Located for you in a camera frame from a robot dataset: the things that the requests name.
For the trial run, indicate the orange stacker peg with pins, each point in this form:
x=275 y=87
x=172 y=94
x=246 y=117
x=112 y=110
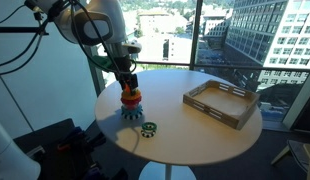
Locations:
x=126 y=89

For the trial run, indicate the wooden chair blue-grey seat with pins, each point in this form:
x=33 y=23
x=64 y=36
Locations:
x=298 y=150

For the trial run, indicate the wooden tray with slots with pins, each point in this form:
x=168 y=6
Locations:
x=221 y=103

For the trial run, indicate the grey office building outside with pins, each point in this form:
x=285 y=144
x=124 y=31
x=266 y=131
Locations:
x=275 y=36

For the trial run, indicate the black bag with tools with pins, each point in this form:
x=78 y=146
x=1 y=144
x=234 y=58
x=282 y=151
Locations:
x=68 y=150

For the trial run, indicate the dark vertical window mullion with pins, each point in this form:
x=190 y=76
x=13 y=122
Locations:
x=196 y=33

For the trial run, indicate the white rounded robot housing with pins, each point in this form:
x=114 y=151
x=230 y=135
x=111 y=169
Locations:
x=10 y=156

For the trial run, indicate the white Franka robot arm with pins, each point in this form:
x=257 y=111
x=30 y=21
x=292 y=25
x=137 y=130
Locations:
x=95 y=23

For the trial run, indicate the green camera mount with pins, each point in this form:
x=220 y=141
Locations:
x=103 y=63

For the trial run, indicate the black horizontal rod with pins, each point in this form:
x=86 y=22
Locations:
x=15 y=29

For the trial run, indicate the dark horizontal window rail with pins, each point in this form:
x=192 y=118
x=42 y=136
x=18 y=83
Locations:
x=228 y=66

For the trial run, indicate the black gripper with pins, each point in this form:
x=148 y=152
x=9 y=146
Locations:
x=123 y=68

